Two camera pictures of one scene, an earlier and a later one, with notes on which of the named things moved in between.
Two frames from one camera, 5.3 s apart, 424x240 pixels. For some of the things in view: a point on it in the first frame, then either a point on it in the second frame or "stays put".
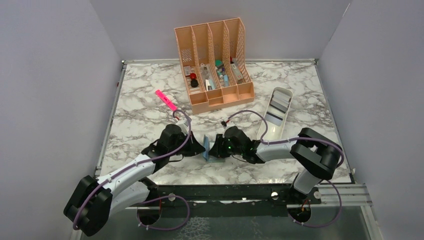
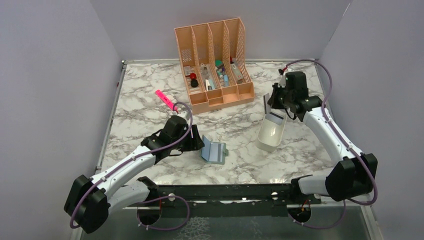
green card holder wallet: [206, 153] stays put
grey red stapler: [236, 71] stays put
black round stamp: [194, 83] stays put
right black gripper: [217, 150] -> [273, 101]
